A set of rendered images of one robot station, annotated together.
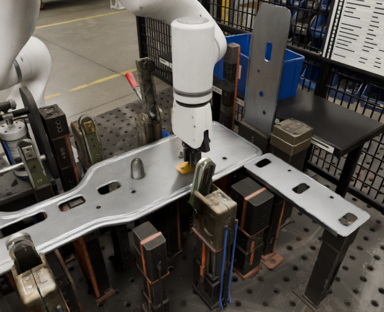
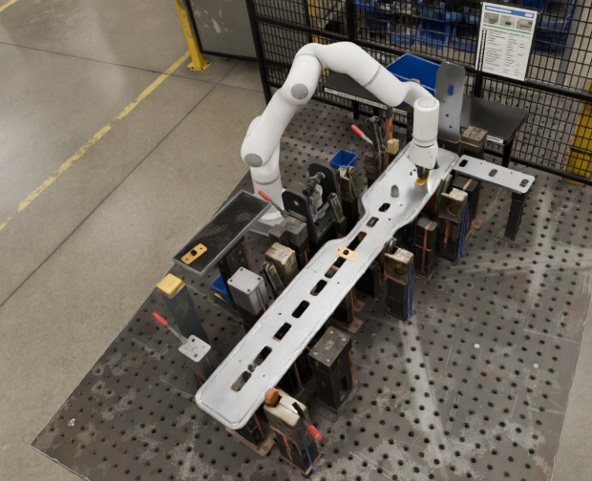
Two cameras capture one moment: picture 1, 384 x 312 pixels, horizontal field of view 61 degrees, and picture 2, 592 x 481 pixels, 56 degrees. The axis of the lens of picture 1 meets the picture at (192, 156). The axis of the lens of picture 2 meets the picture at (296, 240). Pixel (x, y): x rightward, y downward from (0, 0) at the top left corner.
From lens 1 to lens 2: 1.49 m
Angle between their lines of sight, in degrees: 14
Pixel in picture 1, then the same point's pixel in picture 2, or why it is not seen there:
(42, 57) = not seen: hidden behind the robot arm
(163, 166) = (405, 184)
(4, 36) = (277, 129)
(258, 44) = (441, 85)
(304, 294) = (504, 236)
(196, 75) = (433, 131)
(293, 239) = (484, 206)
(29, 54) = not seen: hidden behind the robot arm
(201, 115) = (434, 150)
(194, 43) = (433, 115)
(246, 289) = (468, 244)
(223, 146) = not seen: hidden behind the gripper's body
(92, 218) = (391, 225)
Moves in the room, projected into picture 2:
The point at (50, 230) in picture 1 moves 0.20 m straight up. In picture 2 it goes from (375, 238) to (374, 198)
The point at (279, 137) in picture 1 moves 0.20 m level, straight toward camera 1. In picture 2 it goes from (467, 142) to (477, 176)
